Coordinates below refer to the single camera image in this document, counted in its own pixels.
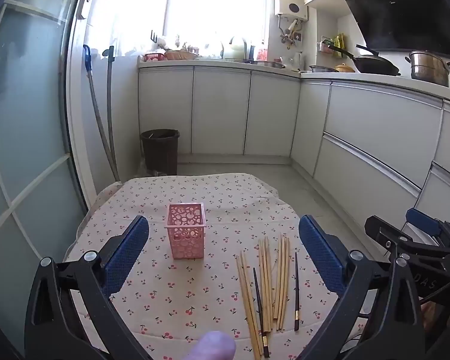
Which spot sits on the steel stock pot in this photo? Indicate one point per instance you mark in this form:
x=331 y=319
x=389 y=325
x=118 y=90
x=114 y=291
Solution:
x=429 y=69

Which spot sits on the orange pot lid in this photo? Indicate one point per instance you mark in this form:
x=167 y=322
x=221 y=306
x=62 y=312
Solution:
x=344 y=68

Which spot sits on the water pipe valves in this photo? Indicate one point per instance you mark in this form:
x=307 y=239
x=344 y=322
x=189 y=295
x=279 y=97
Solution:
x=289 y=33

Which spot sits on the bright window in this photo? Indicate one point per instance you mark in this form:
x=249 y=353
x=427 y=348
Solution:
x=217 y=7

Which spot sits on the dark brown chopstick gold band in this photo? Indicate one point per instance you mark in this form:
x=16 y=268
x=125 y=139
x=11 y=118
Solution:
x=260 y=307
x=296 y=288

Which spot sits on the wall rack with utensils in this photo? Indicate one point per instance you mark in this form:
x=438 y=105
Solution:
x=328 y=47

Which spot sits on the pink plastic basket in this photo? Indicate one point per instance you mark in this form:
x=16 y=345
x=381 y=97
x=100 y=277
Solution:
x=153 y=58

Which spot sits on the frosted glass sliding door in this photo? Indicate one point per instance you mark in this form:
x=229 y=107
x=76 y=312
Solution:
x=30 y=120

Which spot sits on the white base cabinet with drawers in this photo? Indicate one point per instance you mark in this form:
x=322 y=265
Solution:
x=378 y=131

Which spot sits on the pink perforated utensil holder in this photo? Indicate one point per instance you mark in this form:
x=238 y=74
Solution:
x=183 y=240

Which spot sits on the cherry print tablecloth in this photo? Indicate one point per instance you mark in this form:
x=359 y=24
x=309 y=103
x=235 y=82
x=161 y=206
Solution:
x=210 y=300

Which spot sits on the black wok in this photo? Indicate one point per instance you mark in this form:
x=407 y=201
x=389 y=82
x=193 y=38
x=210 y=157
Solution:
x=375 y=65

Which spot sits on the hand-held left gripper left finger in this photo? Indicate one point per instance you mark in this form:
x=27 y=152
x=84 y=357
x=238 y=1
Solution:
x=129 y=255

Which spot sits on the black range hood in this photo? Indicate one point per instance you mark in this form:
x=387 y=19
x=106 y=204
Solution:
x=405 y=7

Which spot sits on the steel bowl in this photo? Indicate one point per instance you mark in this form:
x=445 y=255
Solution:
x=320 y=69

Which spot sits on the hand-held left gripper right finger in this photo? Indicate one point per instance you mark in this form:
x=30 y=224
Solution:
x=320 y=255

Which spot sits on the brown plastic trash bin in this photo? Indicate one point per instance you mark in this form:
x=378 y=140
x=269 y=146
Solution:
x=159 y=153

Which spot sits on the steel basin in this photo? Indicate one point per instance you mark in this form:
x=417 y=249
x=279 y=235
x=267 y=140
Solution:
x=268 y=63

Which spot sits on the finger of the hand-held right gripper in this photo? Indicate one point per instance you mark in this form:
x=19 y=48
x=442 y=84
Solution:
x=422 y=219
x=397 y=238

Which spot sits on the woven basket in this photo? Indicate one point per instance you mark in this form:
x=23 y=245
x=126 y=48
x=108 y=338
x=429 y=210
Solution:
x=180 y=55

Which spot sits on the person's left hand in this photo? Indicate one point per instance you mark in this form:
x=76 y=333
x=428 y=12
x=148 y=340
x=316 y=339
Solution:
x=213 y=347

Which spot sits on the white base cabinet with doors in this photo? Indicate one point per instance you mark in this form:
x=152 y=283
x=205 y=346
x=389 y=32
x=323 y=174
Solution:
x=217 y=112

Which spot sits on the pile of bamboo chopsticks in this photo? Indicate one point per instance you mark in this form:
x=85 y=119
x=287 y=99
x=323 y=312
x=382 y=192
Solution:
x=264 y=270

